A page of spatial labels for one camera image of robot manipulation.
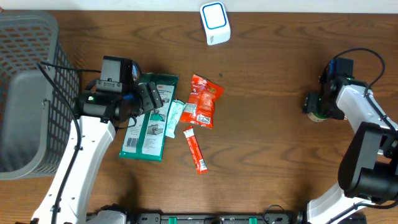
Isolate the red stick sachet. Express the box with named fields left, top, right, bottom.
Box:
left=183, top=126, right=208, bottom=174

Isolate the green lid jar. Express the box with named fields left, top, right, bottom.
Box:
left=307, top=112, right=326, bottom=123

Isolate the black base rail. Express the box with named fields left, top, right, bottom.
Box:
left=86, top=212, right=368, bottom=224

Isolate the red snack bag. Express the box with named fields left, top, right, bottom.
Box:
left=180, top=75, right=224, bottom=129

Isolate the light green wipes pack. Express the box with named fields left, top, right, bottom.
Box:
left=165, top=100, right=187, bottom=138

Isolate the white barcode scanner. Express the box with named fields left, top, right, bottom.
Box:
left=200, top=1, right=231, bottom=45

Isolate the grey plastic mesh basket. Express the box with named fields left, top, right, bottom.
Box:
left=1, top=11, right=80, bottom=180

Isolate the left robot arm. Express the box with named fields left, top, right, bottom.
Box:
left=31, top=56, right=164, bottom=223

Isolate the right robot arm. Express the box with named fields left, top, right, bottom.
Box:
left=302, top=57, right=397, bottom=223

